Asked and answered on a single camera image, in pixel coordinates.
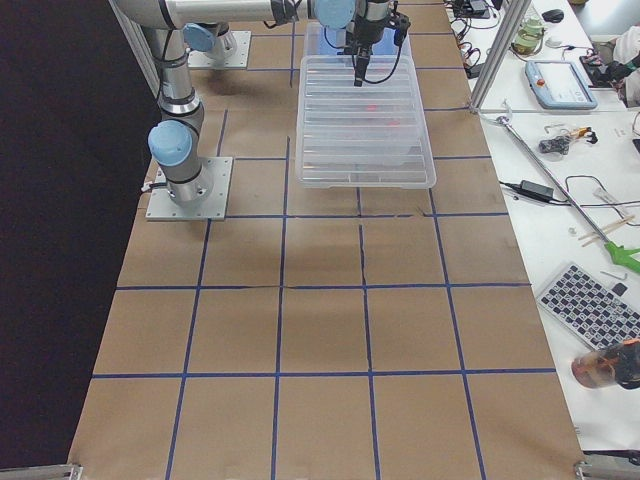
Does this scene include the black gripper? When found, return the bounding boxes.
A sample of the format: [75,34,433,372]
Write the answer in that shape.
[342,11,394,87]

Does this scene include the clear plastic box lid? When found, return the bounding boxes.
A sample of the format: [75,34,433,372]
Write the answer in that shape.
[295,55,436,189]

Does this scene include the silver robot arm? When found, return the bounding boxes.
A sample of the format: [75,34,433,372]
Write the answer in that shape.
[182,22,237,61]
[116,1,410,206]

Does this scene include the clear plastic storage box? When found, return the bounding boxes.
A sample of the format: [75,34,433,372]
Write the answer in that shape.
[302,21,416,66]

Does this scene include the long metal rod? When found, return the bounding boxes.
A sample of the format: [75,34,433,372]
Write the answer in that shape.
[496,115,611,247]

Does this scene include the black computer mouse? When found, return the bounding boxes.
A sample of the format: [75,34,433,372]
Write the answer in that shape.
[541,9,565,24]

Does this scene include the blue teach pendant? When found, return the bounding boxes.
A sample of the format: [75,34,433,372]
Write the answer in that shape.
[524,60,598,110]

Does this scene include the black power adapter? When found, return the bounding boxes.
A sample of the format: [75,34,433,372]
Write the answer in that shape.
[519,180,554,203]

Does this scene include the yellow black tool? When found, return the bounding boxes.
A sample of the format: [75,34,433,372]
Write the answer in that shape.
[569,127,599,144]

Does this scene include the green plastic clamp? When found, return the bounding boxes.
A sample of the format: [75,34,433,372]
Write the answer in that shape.
[604,241,640,274]

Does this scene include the checkered calibration board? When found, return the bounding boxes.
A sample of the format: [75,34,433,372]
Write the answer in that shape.
[536,263,639,350]

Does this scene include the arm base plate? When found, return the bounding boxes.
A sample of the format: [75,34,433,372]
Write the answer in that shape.
[145,157,234,221]
[185,30,251,70]

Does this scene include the aluminium frame post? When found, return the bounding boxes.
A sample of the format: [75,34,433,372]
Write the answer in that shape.
[469,0,531,113]

